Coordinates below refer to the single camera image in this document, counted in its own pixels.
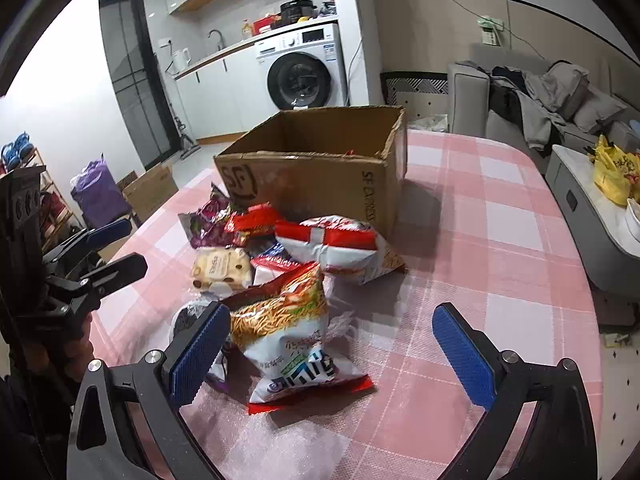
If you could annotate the purple snack bag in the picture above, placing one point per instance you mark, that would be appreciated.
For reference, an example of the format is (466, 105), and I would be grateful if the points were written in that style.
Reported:
(210, 220)

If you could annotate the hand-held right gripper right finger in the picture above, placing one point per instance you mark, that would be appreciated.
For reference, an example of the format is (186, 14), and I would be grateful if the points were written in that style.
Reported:
(465, 355)

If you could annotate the small cardboard box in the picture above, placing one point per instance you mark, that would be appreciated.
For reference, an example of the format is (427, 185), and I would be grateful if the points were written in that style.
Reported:
(152, 192)

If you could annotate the large grey pillow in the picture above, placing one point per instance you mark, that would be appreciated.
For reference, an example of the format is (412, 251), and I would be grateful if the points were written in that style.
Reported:
(570, 90)

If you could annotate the white base cabinet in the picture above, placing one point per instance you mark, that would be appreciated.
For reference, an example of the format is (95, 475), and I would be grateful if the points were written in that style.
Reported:
(220, 90)

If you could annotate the red blue snack packet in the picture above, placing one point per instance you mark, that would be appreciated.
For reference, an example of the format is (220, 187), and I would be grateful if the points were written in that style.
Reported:
(272, 267)

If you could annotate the black kitchen appliance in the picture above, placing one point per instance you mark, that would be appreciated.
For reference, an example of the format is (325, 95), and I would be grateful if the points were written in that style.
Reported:
(297, 11)

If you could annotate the black glass door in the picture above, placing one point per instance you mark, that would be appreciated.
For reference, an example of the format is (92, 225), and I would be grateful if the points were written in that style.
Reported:
(130, 75)

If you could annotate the crumpled white sheet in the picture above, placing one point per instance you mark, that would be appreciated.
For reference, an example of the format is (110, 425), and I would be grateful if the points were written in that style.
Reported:
(430, 124)

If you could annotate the red container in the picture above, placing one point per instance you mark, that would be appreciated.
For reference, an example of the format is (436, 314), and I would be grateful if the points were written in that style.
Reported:
(262, 26)

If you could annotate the cream bread packet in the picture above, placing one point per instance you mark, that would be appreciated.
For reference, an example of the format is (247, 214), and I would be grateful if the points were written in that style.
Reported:
(220, 267)

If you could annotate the red white snack bag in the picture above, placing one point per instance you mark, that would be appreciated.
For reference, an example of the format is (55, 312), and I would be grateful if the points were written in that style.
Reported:
(345, 255)

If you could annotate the blue shoes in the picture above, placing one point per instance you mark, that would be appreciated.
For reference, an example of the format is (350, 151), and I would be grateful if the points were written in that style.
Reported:
(15, 150)

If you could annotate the grey side cabinet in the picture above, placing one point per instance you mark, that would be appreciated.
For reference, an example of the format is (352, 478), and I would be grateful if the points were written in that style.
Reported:
(580, 220)

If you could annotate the pile of dark clothes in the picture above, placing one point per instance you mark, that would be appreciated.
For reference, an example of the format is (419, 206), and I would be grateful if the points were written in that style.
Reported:
(530, 105)

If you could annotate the person's left hand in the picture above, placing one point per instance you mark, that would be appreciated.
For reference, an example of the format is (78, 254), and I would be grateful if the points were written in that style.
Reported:
(75, 360)

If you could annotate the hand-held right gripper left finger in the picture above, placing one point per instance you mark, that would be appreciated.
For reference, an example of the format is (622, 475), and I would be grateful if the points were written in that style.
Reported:
(200, 355)

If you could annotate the wooden shoe rack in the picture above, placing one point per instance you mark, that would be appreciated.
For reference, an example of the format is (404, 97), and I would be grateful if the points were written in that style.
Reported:
(57, 205)

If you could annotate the yellow bottle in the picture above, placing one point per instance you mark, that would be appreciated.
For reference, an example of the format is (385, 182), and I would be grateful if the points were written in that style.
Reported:
(246, 29)

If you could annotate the white bowl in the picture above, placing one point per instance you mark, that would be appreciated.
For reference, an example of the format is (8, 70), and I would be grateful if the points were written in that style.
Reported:
(634, 222)

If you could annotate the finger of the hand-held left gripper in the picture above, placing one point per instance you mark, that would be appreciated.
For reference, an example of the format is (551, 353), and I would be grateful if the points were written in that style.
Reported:
(122, 267)
(112, 230)

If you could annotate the pink checked tablecloth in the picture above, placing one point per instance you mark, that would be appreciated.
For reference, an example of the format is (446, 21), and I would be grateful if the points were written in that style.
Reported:
(500, 210)

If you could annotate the grey sofa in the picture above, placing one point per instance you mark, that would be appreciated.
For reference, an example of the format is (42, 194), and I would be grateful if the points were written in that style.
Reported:
(467, 105)

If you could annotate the white washing machine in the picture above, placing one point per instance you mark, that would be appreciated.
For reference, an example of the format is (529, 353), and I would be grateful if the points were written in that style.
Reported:
(300, 75)

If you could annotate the wall power strip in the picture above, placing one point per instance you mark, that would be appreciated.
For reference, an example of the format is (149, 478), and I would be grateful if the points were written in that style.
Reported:
(491, 32)

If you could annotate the white orange noodle snack bag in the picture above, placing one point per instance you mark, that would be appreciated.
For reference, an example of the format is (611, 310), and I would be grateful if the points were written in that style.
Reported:
(280, 320)

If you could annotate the white electric kettle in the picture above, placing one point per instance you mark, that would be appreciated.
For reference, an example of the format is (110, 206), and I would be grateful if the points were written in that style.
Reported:
(181, 60)

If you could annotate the metal faucet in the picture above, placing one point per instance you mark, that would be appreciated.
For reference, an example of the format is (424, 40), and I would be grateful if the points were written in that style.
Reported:
(216, 35)

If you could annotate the stick vacuum cleaner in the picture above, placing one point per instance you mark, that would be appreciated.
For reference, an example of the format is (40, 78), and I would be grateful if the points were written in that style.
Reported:
(186, 147)

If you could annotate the purple plastic bag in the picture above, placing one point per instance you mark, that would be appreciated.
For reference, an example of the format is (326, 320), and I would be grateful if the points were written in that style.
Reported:
(97, 195)

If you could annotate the small red snack packet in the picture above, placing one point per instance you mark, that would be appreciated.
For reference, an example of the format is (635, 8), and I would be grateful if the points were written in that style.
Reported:
(252, 220)

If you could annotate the yellow plastic bag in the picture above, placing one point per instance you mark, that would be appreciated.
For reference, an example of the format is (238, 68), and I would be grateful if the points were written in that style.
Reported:
(612, 175)

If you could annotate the small grey pillow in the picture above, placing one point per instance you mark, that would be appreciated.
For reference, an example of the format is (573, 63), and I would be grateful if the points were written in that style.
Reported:
(600, 110)

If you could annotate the black white patterned board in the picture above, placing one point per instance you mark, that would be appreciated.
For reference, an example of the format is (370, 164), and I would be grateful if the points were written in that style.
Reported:
(415, 87)

